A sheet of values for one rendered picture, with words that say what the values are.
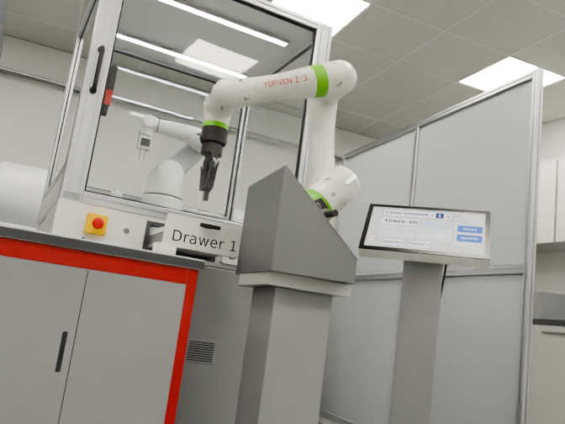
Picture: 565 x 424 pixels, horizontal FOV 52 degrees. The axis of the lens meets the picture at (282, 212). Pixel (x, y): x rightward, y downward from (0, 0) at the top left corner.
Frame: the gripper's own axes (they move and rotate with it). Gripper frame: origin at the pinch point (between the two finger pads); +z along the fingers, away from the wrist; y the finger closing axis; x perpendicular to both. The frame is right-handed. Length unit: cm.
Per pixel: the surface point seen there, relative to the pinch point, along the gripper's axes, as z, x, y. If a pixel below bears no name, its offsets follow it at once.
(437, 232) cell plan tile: -7, 101, 4
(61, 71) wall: -161, -35, -356
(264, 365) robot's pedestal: 51, 17, 28
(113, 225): 10.4, -23.3, -29.6
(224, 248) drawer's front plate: 14.6, 10.7, -1.4
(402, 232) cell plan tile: -6, 90, -5
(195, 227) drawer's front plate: 9.3, -1.1, -1.5
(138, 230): 10.2, -14.0, -29.5
